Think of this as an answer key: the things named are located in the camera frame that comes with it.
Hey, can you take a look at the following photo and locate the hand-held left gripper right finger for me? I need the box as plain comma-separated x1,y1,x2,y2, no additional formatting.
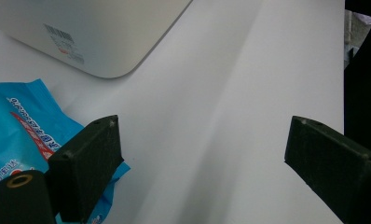
283,115,371,224

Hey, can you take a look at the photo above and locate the blue wet wipes packet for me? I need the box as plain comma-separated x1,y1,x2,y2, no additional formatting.
0,78,131,224

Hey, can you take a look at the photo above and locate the white plastic storage box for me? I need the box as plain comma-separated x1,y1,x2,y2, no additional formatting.
0,0,194,79

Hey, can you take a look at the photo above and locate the black stand base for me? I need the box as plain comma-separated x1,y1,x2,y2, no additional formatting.
343,0,371,157

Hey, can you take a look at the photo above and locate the white table sheet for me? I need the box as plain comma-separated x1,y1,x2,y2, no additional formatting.
0,0,346,224

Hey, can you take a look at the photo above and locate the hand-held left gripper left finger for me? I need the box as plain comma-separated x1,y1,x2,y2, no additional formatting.
47,114,126,224

